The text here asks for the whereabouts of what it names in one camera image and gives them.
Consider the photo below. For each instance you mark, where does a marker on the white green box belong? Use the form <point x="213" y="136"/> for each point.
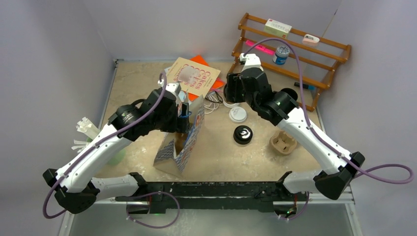
<point x="277" y="28"/>

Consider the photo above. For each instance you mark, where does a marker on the black paper cup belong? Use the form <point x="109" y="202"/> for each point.
<point x="292" y="93"/>

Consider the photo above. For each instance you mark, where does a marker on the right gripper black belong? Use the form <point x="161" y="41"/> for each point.
<point x="234" y="82"/>

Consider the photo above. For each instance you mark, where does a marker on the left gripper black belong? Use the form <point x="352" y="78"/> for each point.
<point x="180" y="125"/>

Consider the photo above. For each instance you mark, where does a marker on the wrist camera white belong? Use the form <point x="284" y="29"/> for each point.
<point x="250" y="61"/>
<point x="174" y="88"/>

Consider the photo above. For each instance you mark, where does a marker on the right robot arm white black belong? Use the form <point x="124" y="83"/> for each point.
<point x="338" y="165"/>

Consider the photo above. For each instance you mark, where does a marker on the black blue marker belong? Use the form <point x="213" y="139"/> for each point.
<point x="304" y="86"/>

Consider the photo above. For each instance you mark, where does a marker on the stack of black lids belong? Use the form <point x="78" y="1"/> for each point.
<point x="242" y="134"/>

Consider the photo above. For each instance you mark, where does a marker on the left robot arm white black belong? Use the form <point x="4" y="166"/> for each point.
<point x="74" y="185"/>

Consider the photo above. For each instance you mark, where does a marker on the pink white tape dispenser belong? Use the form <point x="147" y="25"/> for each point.
<point x="310" y="40"/>

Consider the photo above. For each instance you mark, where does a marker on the cakes recipe book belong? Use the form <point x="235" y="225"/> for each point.
<point x="194" y="78"/>

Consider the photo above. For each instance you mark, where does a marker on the blue white jar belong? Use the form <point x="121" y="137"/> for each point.
<point x="281" y="54"/>

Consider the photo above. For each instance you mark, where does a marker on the white cup lid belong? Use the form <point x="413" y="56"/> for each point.
<point x="230" y="105"/>
<point x="238" y="114"/>

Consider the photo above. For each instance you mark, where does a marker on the white cup lid lower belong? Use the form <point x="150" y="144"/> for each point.
<point x="238" y="114"/>

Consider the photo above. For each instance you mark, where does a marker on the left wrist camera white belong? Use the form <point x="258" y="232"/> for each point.
<point x="174" y="88"/>

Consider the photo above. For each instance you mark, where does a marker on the pink highlighter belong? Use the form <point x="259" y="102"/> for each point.
<point x="260" y="48"/>

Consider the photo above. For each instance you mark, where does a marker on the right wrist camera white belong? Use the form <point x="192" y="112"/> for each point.
<point x="250" y="61"/>

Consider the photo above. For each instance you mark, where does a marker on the green cup holder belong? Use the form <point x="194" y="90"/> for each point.
<point x="117" y="156"/>

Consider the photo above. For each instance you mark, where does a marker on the checkered paper bakery bag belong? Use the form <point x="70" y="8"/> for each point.
<point x="175" y="150"/>

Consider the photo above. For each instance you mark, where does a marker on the white cup lid upper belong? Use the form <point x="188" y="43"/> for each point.
<point x="230" y="105"/>

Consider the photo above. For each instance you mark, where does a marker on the wooden shelf rack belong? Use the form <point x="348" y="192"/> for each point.
<point x="290" y="68"/>

